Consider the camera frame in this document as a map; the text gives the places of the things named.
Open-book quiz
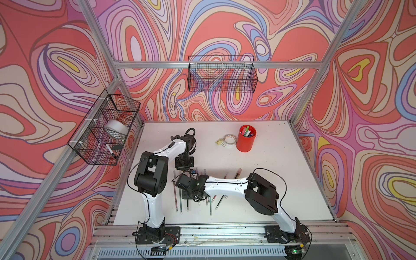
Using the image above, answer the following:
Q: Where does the red pen cup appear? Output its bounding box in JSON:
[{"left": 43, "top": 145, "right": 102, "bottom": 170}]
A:
[{"left": 236, "top": 125, "right": 257, "bottom": 152}]

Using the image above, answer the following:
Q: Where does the yellow black capped pencil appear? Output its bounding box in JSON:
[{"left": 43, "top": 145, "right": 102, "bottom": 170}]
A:
[{"left": 235, "top": 168, "right": 242, "bottom": 179}]

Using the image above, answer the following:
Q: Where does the clear tape roll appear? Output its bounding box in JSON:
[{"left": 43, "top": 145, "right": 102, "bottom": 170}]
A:
[{"left": 223, "top": 134, "right": 237, "bottom": 147}]

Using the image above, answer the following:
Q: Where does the yellow binder clip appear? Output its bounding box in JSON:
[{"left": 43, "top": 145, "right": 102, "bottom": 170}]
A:
[{"left": 215, "top": 139, "right": 226, "bottom": 147}]

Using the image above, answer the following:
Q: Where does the black wire basket rear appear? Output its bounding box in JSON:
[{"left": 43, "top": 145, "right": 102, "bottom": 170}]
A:
[{"left": 187, "top": 54, "right": 258, "bottom": 93}]

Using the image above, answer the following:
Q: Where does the white tape roll in basket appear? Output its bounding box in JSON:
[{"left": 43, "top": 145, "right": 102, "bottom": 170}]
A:
[{"left": 104, "top": 119, "right": 128, "bottom": 139}]

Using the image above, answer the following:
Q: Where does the green pencil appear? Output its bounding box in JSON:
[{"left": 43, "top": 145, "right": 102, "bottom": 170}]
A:
[{"left": 179, "top": 193, "right": 183, "bottom": 215}]

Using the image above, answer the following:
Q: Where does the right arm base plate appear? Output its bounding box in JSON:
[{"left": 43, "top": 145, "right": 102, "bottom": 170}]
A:
[{"left": 264, "top": 225, "right": 311, "bottom": 244}]

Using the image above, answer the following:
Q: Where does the black wire basket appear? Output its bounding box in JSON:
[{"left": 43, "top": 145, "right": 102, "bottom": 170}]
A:
[
  {"left": 187, "top": 54, "right": 258, "bottom": 93},
  {"left": 68, "top": 90, "right": 141, "bottom": 166}
]

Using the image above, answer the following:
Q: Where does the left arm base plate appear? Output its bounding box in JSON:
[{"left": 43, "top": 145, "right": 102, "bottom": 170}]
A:
[{"left": 132, "top": 226, "right": 181, "bottom": 245}]

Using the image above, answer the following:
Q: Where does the black wire basket left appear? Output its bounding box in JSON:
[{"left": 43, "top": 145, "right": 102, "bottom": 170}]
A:
[{"left": 68, "top": 90, "right": 141, "bottom": 166}]

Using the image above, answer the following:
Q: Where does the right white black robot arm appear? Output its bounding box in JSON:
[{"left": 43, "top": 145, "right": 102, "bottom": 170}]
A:
[{"left": 173, "top": 172, "right": 313, "bottom": 245}]

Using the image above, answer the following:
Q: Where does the green marker in cup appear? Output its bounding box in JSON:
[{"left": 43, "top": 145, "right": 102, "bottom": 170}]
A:
[{"left": 244, "top": 126, "right": 250, "bottom": 137}]

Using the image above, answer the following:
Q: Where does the white marker in basket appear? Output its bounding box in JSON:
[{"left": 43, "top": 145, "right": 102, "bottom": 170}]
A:
[{"left": 106, "top": 144, "right": 116, "bottom": 157}]

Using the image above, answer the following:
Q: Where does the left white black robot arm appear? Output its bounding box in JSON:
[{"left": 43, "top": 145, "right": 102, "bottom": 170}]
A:
[{"left": 132, "top": 128, "right": 197, "bottom": 245}]

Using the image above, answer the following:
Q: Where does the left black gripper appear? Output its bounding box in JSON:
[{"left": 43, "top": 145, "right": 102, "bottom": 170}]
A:
[{"left": 175, "top": 154, "right": 195, "bottom": 172}]

